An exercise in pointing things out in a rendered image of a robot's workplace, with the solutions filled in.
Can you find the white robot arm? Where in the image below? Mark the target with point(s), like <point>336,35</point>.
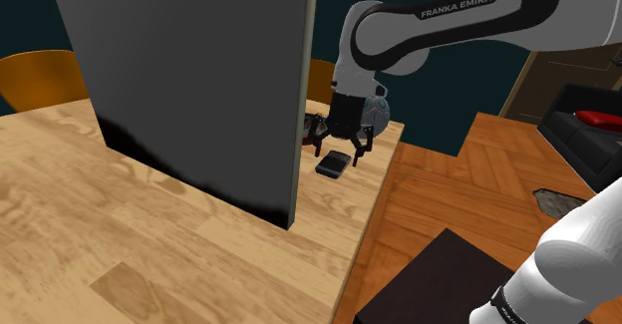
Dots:
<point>466,26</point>

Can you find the grey ball with blue marks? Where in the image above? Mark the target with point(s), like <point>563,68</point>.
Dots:
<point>380,114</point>

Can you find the brown wooden door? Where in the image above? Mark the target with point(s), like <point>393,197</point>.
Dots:
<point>549,77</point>

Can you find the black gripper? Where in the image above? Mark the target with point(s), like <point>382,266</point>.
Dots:
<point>346,114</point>

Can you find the light wooden table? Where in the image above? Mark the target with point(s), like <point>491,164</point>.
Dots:
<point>121,235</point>

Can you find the black flat phone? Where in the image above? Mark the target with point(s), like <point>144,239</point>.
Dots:
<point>333,164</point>

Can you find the black sofa with red cushion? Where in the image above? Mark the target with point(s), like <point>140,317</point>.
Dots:
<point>578,138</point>

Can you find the large dark grey upright slab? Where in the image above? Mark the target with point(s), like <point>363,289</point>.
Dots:
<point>194,80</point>

